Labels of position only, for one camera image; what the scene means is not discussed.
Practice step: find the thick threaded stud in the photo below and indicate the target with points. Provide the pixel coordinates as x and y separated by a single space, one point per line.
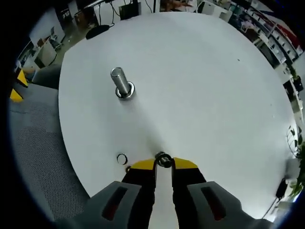
119 80

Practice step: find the white storage shelf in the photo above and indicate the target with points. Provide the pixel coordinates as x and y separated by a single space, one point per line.
274 40

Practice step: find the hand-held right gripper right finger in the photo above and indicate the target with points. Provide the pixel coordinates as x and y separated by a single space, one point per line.
214 202

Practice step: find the white plant pot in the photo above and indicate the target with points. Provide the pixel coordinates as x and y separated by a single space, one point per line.
291 168

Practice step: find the black power adapter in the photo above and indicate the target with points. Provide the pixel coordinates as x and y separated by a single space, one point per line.
281 189

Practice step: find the black oval object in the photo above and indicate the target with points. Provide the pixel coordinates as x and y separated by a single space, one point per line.
96 32

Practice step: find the grey mesh chair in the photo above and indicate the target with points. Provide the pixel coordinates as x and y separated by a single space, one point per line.
35 143

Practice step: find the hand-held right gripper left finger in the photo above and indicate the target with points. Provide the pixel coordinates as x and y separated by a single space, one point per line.
114 202

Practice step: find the white chair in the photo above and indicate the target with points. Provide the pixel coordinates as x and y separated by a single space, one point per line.
206 6

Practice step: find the green leafy plant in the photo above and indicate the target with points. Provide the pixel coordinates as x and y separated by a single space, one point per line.
295 143

